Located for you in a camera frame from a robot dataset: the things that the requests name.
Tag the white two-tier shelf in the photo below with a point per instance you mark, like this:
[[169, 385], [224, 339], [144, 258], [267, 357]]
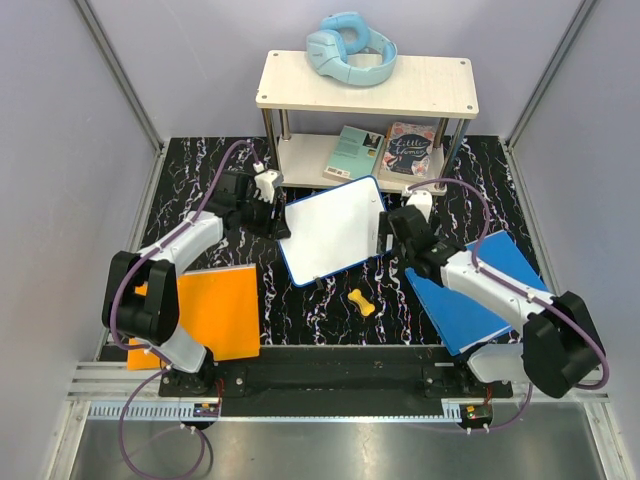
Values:
[[303, 113]]

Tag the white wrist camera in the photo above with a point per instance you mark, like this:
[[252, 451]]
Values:
[[419, 198], [267, 181]]

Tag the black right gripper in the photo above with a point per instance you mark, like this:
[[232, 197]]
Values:
[[385, 228]]

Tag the blue-framed whiteboard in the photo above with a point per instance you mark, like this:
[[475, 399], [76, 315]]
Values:
[[332, 231]]

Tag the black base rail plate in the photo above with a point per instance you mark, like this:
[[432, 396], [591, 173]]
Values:
[[424, 369]]

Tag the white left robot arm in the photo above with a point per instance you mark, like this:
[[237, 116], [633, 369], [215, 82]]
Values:
[[141, 298]]

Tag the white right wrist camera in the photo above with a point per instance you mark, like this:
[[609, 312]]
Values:
[[419, 198]]

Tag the blue folder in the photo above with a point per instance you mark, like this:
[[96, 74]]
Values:
[[460, 321]]

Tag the light blue headphones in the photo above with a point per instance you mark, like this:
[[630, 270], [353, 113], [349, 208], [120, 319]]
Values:
[[342, 35]]

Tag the Little Women book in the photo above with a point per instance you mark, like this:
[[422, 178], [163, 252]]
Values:
[[408, 153]]

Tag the yellow whiteboard eraser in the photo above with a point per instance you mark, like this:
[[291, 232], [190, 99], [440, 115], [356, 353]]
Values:
[[364, 306]]

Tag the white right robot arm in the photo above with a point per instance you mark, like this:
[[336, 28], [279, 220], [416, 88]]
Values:
[[560, 346]]

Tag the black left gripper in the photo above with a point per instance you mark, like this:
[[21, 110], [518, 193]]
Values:
[[271, 229]]

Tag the teal paperback book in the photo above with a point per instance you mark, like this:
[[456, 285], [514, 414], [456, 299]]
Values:
[[354, 156]]

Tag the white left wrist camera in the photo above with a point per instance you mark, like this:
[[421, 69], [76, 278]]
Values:
[[267, 181]]

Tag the orange folder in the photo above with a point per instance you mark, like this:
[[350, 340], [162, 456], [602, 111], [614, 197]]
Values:
[[217, 312]]

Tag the aluminium slotted rail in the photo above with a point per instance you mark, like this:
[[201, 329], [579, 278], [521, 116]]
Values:
[[116, 393]]

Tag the black marble-pattern mat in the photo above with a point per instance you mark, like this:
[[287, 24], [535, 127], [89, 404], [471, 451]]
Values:
[[322, 314]]

